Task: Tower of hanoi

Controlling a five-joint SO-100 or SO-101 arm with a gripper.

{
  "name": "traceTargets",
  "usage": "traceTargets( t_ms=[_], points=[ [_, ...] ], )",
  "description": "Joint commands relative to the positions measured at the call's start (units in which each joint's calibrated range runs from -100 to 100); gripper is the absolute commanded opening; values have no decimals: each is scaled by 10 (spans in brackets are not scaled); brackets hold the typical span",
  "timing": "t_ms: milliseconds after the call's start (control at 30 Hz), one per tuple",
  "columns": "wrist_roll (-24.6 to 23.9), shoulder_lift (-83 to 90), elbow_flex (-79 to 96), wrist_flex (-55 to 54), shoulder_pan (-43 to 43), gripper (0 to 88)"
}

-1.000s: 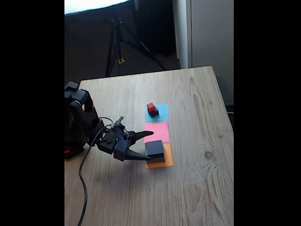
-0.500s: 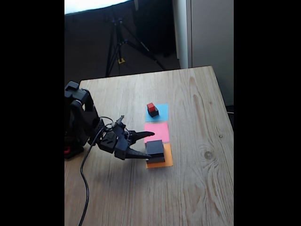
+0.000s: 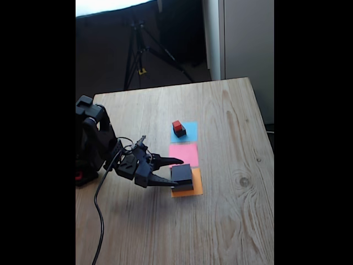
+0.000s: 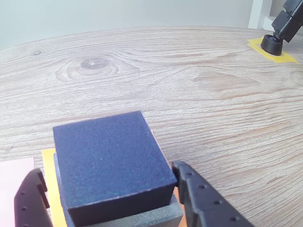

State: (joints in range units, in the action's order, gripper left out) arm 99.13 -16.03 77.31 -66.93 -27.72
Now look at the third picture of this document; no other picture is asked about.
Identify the medium dark block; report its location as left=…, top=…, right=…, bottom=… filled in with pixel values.
left=170, top=164, right=193, bottom=186

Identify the large grey block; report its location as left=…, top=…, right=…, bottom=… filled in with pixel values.
left=170, top=183, right=195, bottom=193

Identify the pink paper sheet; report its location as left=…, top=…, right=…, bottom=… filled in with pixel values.
left=168, top=142, right=200, bottom=168

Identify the blue paper sheet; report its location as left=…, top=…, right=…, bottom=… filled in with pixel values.
left=170, top=121, right=199, bottom=143

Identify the orange paper sheet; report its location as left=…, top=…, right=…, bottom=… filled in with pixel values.
left=170, top=167, right=204, bottom=199

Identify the tall black tripod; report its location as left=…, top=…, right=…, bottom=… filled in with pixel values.
left=123, top=16, right=196, bottom=91

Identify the white cabinet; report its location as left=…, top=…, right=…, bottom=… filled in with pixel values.
left=202, top=0, right=275, bottom=125

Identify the bright white light panel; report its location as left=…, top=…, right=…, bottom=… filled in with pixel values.
left=76, top=0, right=155, bottom=18

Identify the small wrist camera board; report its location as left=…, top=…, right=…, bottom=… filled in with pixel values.
left=132, top=135, right=147, bottom=150

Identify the black camera cable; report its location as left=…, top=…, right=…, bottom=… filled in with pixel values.
left=91, top=149, right=130, bottom=265

